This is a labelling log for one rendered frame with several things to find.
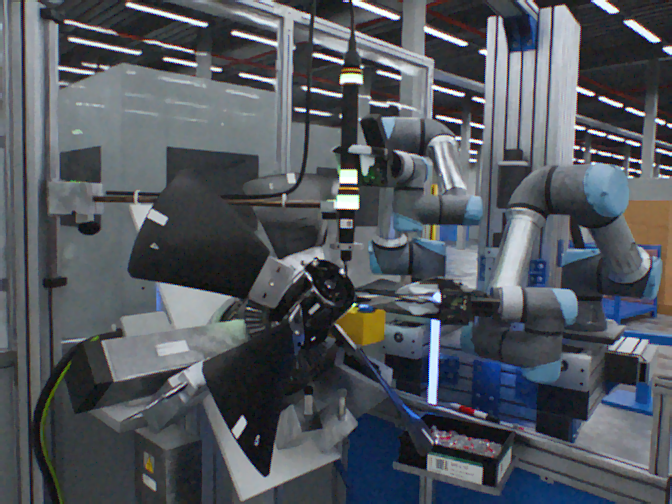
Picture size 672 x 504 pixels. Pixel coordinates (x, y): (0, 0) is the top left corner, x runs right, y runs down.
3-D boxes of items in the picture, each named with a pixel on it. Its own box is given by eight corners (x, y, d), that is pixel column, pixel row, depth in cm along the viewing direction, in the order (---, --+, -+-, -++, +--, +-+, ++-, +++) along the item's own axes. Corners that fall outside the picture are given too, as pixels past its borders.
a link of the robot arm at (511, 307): (516, 282, 118) (513, 319, 120) (494, 281, 119) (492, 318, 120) (523, 291, 111) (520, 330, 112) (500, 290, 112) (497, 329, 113)
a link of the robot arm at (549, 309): (577, 333, 111) (580, 291, 110) (521, 330, 112) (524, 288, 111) (566, 325, 118) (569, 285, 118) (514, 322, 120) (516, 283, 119)
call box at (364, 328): (322, 340, 168) (323, 305, 167) (345, 335, 175) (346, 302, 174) (362, 351, 157) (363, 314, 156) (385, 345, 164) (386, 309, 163)
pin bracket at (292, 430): (269, 421, 114) (292, 403, 109) (290, 418, 118) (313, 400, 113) (277, 450, 111) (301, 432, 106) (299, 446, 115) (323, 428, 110)
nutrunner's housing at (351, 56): (335, 261, 115) (341, 35, 112) (338, 259, 119) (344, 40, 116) (354, 261, 115) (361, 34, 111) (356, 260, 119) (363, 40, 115)
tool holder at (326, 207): (317, 249, 114) (318, 201, 113) (323, 246, 121) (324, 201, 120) (361, 250, 113) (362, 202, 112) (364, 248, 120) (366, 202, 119)
